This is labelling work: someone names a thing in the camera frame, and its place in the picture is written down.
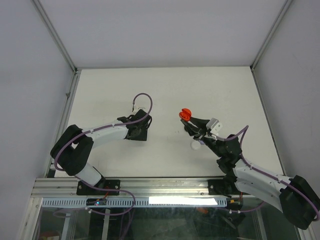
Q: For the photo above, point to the orange round case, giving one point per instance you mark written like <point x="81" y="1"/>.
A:
<point x="185" y="114"/>

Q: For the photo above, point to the white charging case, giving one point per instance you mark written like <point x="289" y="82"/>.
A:
<point x="195" y="145"/>

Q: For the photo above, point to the aluminium frame post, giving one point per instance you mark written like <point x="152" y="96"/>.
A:
<point x="38" y="6"/>
<point x="281" y="14"/>

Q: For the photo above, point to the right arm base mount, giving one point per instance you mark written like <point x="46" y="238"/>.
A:
<point x="219" y="187"/>

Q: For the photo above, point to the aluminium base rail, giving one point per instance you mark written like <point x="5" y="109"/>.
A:
<point x="140" y="187"/>

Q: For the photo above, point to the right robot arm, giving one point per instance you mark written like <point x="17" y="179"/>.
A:
<point x="292" y="196"/>

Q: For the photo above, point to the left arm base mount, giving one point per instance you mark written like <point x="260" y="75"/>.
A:
<point x="85" y="190"/>

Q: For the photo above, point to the white slotted cable duct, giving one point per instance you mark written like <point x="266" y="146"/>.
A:
<point x="139" y="202"/>

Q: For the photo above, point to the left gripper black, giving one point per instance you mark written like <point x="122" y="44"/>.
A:
<point x="142" y="137"/>

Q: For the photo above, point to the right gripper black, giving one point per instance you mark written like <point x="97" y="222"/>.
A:
<point x="198" y="130"/>

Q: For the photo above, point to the right aluminium frame post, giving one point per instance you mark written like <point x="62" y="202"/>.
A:
<point x="281" y="14"/>

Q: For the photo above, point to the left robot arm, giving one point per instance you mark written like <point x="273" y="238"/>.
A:
<point x="72" y="150"/>

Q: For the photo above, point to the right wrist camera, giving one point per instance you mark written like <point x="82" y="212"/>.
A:
<point x="213" y="127"/>

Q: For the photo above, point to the left aluminium frame post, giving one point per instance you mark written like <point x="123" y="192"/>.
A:
<point x="38" y="6"/>

